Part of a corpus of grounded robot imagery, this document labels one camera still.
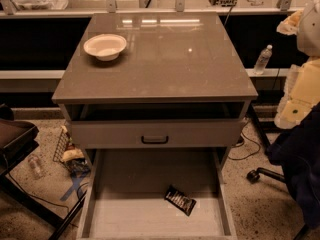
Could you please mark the black chair at left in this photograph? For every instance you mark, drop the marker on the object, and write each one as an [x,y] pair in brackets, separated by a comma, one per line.
[17,141]

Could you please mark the closed grey upper drawer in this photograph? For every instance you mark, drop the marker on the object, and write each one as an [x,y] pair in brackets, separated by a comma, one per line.
[182,134]

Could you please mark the clear water bottle on ledge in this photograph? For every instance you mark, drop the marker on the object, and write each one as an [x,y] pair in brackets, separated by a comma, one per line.
[263,60]

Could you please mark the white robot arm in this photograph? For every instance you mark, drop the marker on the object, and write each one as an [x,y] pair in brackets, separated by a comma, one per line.
[308,36]

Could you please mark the clear bottle on floor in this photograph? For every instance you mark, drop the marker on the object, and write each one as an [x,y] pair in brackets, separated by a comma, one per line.
[36,166]

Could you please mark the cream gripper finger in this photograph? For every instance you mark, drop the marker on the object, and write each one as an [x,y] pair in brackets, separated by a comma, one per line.
[290,25]

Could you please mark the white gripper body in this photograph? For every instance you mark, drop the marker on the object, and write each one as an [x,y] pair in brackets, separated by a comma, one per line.
[309,34]

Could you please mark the black drawer handle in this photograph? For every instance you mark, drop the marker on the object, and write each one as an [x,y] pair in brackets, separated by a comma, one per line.
[154,139]

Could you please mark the open grey middle drawer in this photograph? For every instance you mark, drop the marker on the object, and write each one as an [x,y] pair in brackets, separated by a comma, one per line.
[125,196]

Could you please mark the grey drawer cabinet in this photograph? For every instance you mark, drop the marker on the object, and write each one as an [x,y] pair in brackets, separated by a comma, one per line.
[176,67]

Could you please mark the wire basket with snacks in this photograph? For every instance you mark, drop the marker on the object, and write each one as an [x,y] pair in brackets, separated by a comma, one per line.
[68,155]

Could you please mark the black rxbar chocolate bar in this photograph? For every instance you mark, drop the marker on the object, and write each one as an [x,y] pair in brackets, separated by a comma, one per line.
[180,200]

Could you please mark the dark office chair at right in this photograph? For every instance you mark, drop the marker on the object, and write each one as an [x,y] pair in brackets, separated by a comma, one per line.
[297,152]

